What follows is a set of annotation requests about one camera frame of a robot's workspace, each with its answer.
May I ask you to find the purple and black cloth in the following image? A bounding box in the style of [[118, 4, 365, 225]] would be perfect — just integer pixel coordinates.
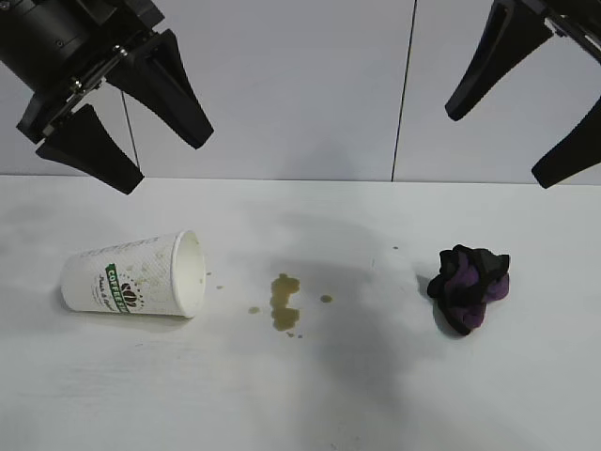
[[425, 243, 512, 336]]

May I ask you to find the white paper coffee cup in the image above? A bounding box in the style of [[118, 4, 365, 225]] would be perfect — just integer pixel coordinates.
[[59, 229, 208, 319]]

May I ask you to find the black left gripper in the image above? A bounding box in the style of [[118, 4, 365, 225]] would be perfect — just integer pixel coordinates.
[[16, 0, 215, 196]]

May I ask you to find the brown coffee puddle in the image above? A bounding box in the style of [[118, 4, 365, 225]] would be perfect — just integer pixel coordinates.
[[270, 272, 302, 333]]

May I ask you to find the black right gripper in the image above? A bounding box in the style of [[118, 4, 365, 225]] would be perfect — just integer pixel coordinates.
[[444, 0, 601, 190]]

